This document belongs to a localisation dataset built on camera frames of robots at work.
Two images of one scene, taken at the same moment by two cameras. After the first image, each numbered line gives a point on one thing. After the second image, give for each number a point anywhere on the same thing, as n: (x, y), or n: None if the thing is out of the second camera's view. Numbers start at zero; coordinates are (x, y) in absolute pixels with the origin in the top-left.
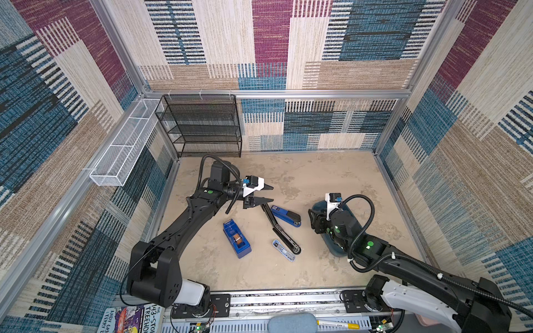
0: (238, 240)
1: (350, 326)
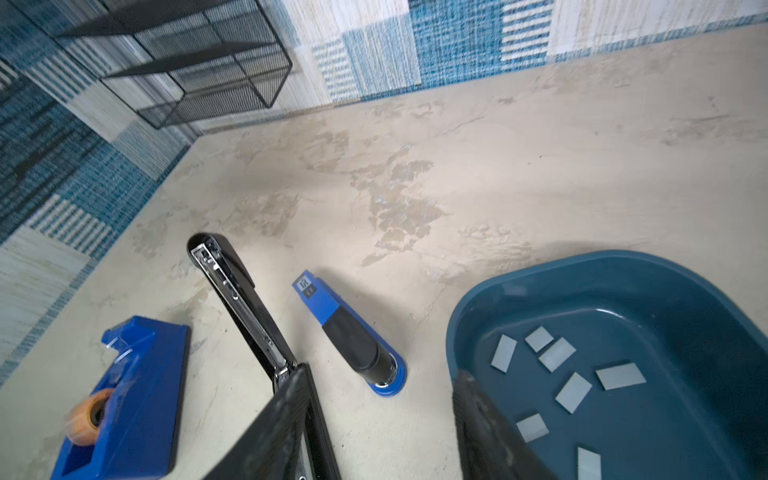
0: (133, 431)
1: None
